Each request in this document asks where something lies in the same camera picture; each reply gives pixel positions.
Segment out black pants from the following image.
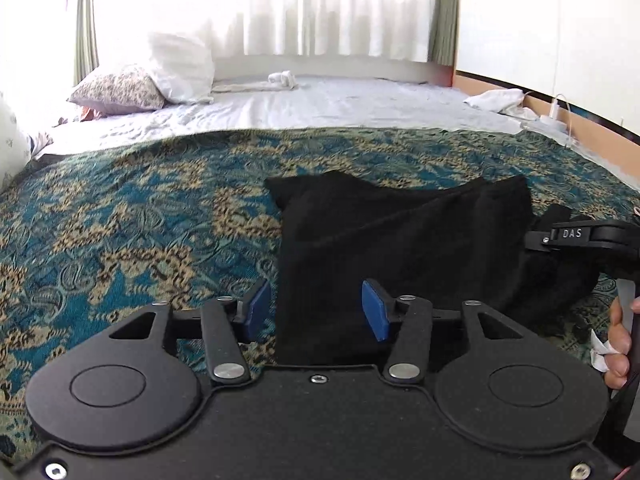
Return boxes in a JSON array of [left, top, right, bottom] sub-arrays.
[[263, 170, 608, 366]]

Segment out white dotted pillow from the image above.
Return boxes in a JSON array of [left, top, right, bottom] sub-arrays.
[[0, 91, 33, 193]]

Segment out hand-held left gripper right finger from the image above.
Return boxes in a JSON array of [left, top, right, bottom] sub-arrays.
[[362, 280, 521, 386]]

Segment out person's right hand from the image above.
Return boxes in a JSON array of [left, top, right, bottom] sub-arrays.
[[602, 296, 640, 391]]

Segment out white bed sheet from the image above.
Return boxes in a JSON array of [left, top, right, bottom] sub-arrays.
[[30, 75, 541, 161]]

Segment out green curtain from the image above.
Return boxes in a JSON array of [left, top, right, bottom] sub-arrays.
[[67, 0, 101, 86], [430, 0, 461, 68]]

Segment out white paper scrap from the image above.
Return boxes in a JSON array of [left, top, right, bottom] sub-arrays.
[[590, 329, 617, 372]]

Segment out rolled white towel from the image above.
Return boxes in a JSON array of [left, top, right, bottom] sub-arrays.
[[267, 70, 299, 92]]

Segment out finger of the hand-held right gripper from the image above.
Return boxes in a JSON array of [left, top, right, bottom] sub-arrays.
[[524, 229, 553, 252]]

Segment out purple floral pillow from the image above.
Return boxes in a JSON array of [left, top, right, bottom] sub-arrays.
[[67, 64, 167, 116]]

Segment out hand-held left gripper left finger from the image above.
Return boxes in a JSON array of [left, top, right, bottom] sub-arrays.
[[110, 280, 272, 387]]

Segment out crumpled white cloth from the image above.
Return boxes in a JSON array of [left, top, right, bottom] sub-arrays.
[[464, 88, 538, 121]]

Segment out white sheer curtain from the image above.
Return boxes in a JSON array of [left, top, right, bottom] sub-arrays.
[[92, 0, 441, 63]]

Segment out plain white pillow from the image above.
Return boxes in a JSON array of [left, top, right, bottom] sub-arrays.
[[147, 32, 216, 106]]

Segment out white charger with cable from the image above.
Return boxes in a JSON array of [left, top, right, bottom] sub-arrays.
[[542, 94, 581, 147]]

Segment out teal paisley patterned blanket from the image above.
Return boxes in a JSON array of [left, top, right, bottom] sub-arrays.
[[0, 127, 640, 461]]

